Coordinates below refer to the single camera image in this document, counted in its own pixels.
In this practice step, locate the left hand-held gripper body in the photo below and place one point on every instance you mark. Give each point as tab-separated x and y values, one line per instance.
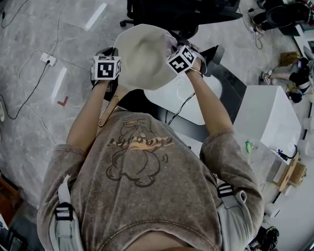
106	69

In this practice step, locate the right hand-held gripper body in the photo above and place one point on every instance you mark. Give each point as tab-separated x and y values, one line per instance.
181	60

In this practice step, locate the person's left forearm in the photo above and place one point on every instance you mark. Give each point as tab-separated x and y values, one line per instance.
85	116

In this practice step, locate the person's right forearm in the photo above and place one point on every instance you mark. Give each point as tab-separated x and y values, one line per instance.
209	106

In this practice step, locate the black sink faucet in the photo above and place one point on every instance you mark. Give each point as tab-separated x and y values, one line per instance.
214	59

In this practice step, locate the black office chair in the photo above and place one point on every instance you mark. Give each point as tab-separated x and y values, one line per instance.
178	6

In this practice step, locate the white power strip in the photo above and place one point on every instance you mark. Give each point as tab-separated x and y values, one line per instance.
48	58

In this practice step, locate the green brush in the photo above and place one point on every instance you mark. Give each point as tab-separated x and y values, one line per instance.
248	147

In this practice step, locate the brown printed t-shirt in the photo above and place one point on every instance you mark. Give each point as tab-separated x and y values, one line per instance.
146	205

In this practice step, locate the black bathtub faucet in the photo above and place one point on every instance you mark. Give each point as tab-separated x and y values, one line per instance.
295	150

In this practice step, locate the white ceramic fixture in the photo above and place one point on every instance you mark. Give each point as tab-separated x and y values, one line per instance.
312	124

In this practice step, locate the small cardboard box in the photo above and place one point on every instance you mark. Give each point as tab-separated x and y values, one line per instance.
299	174

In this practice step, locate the brown wooden cabinet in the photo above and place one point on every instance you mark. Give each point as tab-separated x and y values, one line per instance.
4	197

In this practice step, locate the white cup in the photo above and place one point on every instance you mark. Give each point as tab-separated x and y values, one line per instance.
272	212

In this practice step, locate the black camera gear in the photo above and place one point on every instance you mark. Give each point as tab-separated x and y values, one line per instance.
269	238

